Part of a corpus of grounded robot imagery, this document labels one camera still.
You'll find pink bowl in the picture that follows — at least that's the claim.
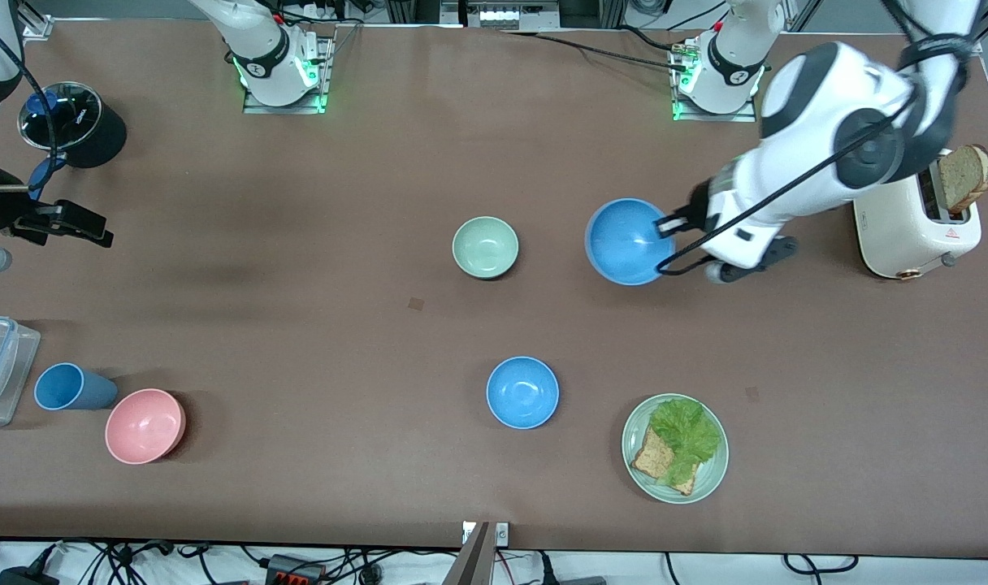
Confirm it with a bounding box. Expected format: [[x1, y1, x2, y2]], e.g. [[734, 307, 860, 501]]
[[105, 388, 188, 466]]

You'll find pale green bowl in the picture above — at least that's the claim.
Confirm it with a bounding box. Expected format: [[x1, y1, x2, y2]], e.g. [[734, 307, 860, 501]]
[[452, 215, 520, 280]]

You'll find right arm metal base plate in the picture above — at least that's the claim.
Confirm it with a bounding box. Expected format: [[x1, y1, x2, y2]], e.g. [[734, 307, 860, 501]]
[[242, 37, 330, 115]]

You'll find brown bread slice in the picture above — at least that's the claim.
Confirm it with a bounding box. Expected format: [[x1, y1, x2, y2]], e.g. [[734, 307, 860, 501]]
[[938, 145, 988, 215]]

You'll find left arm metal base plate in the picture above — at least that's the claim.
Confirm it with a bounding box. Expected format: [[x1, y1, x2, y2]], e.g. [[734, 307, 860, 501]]
[[673, 41, 756, 123]]

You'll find brown toast slice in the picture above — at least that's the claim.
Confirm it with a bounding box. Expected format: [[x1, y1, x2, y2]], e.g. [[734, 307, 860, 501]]
[[630, 427, 698, 496]]

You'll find black pot with blue handle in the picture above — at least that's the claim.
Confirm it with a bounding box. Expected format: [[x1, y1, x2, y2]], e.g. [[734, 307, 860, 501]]
[[19, 81, 128, 200]]

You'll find cream toaster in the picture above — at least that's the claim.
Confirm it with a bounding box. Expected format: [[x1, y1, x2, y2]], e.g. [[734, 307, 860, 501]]
[[853, 149, 983, 281]]

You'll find pale green plate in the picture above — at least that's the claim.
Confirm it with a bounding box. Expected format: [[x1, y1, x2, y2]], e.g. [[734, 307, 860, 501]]
[[621, 393, 730, 505]]

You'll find blue bowl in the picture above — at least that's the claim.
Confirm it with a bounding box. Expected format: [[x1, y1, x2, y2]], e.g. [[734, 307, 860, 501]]
[[486, 356, 560, 430], [584, 197, 678, 287]]

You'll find glass lid with blue knob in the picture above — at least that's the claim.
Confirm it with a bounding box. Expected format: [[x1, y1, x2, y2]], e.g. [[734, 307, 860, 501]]
[[19, 81, 103, 151]]

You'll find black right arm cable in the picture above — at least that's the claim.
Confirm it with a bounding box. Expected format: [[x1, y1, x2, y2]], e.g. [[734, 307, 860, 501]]
[[0, 12, 56, 200]]

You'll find clear plastic container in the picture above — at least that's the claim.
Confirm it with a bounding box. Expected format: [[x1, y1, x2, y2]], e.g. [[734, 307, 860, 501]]
[[0, 315, 41, 429]]

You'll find black power strip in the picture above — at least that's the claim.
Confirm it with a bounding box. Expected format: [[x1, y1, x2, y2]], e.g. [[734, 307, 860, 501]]
[[266, 555, 326, 585]]

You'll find blue cup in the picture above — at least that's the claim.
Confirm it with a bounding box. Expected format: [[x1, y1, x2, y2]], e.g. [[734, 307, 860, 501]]
[[33, 362, 119, 411]]

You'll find grey mount bar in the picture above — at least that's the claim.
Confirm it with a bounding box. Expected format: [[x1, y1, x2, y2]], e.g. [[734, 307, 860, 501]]
[[441, 522, 495, 585]]

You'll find aluminium frame profile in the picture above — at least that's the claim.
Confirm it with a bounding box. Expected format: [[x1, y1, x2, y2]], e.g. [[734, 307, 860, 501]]
[[15, 0, 54, 40]]

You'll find green lettuce leaf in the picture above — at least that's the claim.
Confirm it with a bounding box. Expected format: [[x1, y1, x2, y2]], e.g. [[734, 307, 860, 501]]
[[650, 396, 722, 487]]

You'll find black cable on table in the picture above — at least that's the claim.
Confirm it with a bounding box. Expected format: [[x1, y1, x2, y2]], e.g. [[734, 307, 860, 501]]
[[500, 29, 690, 72]]

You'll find white power strip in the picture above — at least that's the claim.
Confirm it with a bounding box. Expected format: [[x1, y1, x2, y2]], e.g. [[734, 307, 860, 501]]
[[461, 0, 548, 30]]

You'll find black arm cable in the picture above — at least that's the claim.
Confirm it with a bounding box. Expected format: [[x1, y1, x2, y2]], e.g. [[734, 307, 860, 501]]
[[655, 0, 982, 277], [0, 12, 56, 200]]

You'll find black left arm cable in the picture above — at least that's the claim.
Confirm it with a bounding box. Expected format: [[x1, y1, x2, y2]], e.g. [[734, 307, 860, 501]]
[[655, 0, 982, 277]]

